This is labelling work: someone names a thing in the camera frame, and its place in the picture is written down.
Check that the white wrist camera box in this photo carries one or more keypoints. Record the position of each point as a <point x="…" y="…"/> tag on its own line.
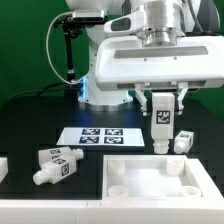
<point x="130" y="24"/>

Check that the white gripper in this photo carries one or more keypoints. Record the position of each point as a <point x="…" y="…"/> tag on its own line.
<point x="123" y="63"/>

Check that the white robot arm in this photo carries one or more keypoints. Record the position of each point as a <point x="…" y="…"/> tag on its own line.
<point x="159" y="45"/>

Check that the marker sheet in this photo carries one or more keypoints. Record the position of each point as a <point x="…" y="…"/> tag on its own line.
<point x="101" y="137"/>

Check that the camera on black stand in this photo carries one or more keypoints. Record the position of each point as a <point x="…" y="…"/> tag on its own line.
<point x="72" y="25"/>

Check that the white block left edge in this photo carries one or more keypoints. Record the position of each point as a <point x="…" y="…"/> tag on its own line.
<point x="3" y="168"/>

